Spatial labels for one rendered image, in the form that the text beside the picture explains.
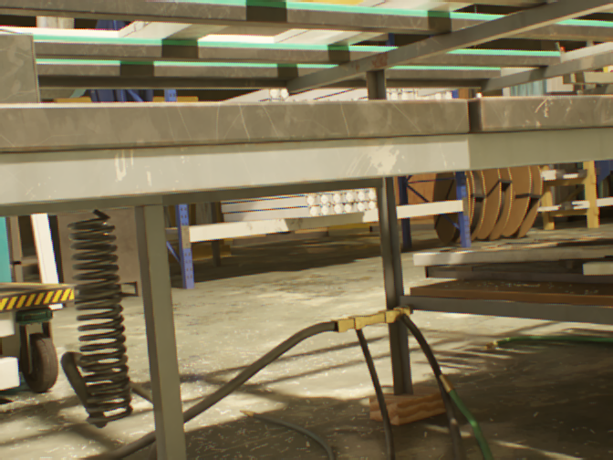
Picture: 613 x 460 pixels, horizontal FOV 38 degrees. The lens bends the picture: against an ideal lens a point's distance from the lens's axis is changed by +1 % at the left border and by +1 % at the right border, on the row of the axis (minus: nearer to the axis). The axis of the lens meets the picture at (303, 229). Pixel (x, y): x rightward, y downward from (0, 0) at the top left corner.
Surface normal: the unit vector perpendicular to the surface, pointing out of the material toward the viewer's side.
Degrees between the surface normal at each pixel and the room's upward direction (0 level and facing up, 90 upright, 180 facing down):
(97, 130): 90
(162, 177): 90
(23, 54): 90
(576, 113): 90
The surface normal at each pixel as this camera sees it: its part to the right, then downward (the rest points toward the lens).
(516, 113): 0.58, -0.03
